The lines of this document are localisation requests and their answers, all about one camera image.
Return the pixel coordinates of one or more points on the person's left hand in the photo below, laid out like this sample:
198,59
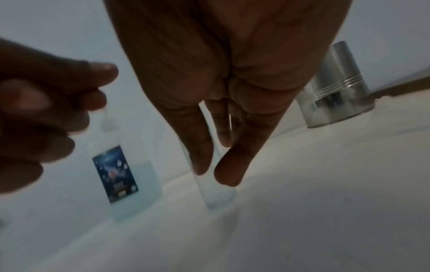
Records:
33,119

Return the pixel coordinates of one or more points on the large white bottle blue label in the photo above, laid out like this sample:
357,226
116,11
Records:
141,180

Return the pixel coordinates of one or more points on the person's right hand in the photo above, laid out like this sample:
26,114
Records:
228,47

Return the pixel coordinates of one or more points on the small clear bottle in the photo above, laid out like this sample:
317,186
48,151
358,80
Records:
218,195

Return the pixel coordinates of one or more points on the white pump dispenser head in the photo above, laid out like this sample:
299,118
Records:
110,122

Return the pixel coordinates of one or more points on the perforated steel utensil holder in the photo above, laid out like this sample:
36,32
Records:
339,95

